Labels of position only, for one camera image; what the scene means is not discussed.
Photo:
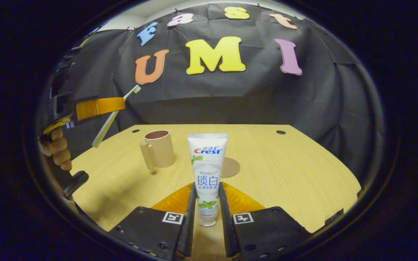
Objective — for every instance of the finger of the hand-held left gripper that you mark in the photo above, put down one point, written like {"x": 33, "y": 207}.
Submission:
{"x": 100, "y": 107}

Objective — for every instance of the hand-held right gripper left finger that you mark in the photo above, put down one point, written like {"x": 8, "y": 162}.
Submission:
{"x": 190, "y": 224}

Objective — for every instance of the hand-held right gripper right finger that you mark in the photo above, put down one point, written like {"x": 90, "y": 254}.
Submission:
{"x": 225, "y": 224}

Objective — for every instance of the white toothbrush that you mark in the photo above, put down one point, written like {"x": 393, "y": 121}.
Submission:
{"x": 111, "y": 121}

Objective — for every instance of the brown round coaster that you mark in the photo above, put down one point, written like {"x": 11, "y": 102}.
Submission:
{"x": 232, "y": 167}

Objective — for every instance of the white toothpaste tube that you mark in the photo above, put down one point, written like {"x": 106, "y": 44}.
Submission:
{"x": 208, "y": 163}

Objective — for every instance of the black backdrop cloth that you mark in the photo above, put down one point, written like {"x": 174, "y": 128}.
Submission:
{"x": 267, "y": 98}

